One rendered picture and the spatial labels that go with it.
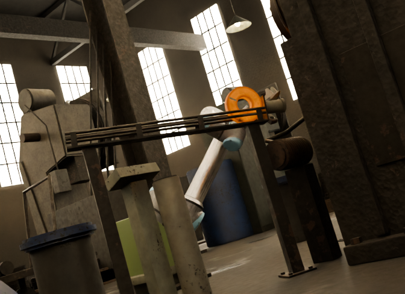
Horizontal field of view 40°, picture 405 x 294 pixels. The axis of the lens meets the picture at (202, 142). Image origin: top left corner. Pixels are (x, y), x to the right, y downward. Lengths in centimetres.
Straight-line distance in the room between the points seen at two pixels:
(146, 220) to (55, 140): 541
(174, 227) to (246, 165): 387
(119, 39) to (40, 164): 292
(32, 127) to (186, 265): 602
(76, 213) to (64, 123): 246
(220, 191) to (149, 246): 364
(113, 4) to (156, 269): 391
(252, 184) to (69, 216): 199
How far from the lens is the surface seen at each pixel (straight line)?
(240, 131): 272
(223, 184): 602
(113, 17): 582
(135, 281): 298
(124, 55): 567
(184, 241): 231
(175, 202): 232
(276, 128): 1074
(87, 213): 539
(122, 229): 310
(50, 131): 782
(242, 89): 227
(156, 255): 243
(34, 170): 815
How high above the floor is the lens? 30
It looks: 8 degrees up
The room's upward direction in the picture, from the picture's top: 16 degrees counter-clockwise
